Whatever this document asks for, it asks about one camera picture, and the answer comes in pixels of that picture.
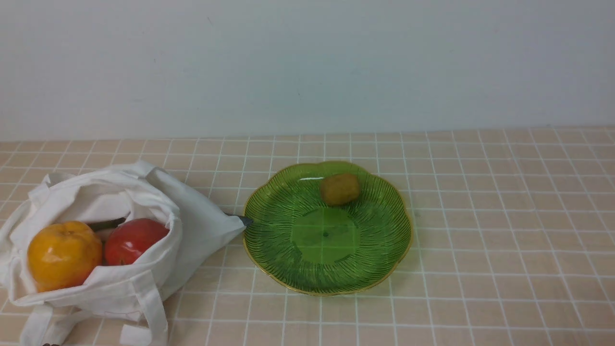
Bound orange round fruit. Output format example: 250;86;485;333
27;221;103;293

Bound brown kiwi fruit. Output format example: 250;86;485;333
319;173;361;207

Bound white cloth tote bag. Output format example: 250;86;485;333
1;161;245;346

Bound green glass plate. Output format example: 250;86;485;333
243;161;414;296

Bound red apple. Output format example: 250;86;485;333
104;218;170;266

